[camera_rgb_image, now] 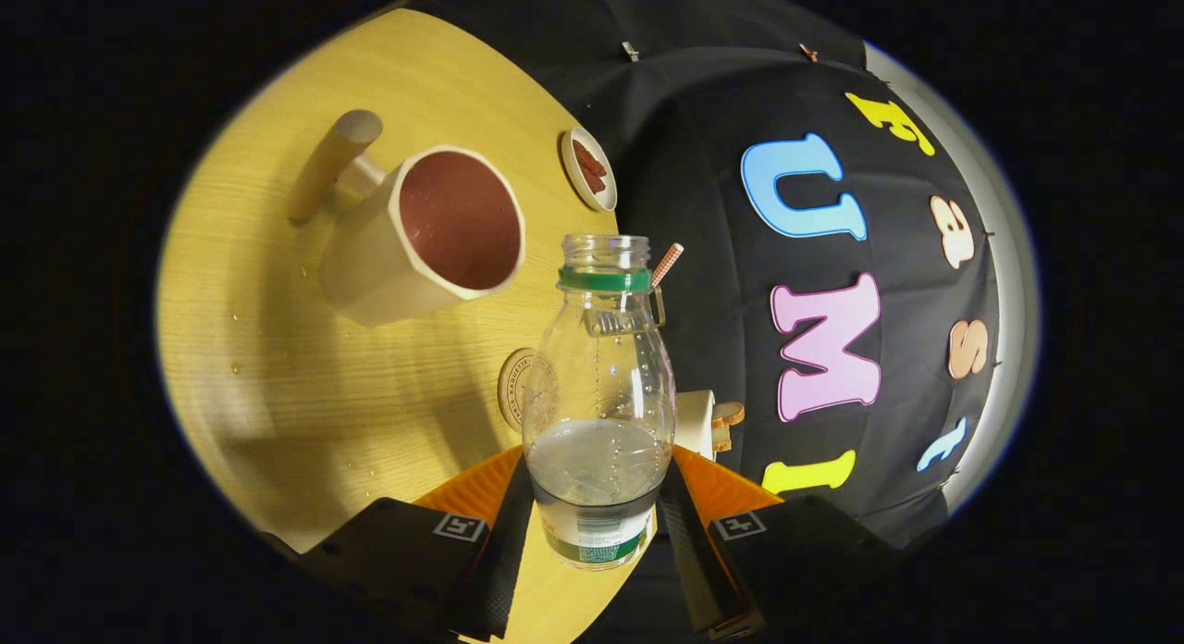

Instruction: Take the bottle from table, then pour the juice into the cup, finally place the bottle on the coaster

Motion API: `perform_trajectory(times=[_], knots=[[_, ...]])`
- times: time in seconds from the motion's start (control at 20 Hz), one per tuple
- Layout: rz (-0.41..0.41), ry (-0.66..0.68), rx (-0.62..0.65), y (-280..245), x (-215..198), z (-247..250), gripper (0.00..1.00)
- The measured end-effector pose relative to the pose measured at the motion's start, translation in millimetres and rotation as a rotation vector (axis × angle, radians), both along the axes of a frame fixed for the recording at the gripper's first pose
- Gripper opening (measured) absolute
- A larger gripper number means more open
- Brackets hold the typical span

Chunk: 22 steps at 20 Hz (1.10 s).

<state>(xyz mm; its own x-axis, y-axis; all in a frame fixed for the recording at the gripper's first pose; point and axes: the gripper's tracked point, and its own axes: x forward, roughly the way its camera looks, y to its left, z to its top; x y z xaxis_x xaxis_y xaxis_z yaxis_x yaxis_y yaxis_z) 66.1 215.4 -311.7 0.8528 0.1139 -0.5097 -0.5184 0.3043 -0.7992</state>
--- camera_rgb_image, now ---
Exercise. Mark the black backdrop cloth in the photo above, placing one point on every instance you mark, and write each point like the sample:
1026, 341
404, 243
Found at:
703, 117

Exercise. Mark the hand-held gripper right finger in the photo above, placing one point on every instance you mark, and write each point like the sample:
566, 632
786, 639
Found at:
689, 561

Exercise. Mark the clear juice bottle green label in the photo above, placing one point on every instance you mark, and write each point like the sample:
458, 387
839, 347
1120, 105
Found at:
599, 385

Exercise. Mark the red white striped straw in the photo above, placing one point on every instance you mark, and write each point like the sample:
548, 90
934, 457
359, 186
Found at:
668, 263

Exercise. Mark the white toaster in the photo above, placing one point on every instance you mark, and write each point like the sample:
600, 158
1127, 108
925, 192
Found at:
694, 422

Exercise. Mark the small white round plate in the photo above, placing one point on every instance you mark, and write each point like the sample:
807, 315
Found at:
568, 163

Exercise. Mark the wooden table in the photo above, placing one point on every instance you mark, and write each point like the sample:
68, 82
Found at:
277, 394

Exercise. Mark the dark red meat slice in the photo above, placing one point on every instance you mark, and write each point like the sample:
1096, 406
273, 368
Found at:
594, 181
588, 158

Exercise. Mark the toasted bread slice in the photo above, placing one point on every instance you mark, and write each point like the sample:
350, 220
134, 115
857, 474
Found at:
721, 442
729, 414

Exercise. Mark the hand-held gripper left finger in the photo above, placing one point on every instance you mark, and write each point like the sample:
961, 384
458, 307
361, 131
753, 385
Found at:
504, 570

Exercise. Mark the pink cloth clip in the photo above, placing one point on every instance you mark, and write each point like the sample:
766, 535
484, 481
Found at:
808, 52

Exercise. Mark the round wooden coaster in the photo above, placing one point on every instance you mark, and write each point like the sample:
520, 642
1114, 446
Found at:
516, 390

